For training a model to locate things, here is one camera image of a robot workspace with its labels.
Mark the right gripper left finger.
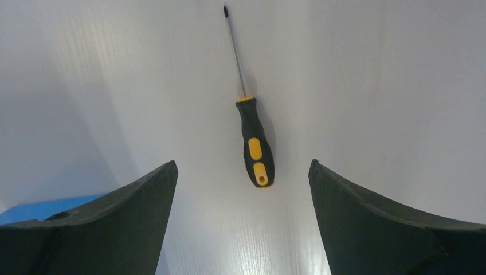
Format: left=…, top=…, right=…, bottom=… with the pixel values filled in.
left=1, top=161, right=178, bottom=274

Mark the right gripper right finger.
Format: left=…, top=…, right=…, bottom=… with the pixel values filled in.
left=308, top=160, right=485, bottom=274

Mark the blue plastic bin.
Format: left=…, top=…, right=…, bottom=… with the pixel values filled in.
left=1, top=194, right=103, bottom=225

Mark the black yellow screwdriver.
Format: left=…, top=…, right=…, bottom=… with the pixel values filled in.
left=223, top=5, right=275, bottom=189

